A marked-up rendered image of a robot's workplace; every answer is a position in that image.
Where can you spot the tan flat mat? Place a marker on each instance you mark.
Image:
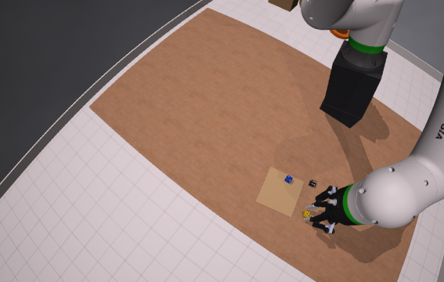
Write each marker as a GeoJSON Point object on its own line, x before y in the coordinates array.
{"type": "Point", "coordinates": [279, 195]}

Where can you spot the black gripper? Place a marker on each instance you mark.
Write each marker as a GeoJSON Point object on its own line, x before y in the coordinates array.
{"type": "Point", "coordinates": [329, 228]}

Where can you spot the blue die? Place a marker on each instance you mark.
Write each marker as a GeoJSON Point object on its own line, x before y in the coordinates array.
{"type": "Point", "coordinates": [288, 179]}

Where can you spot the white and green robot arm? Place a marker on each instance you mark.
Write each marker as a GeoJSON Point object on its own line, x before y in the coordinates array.
{"type": "Point", "coordinates": [394, 195]}

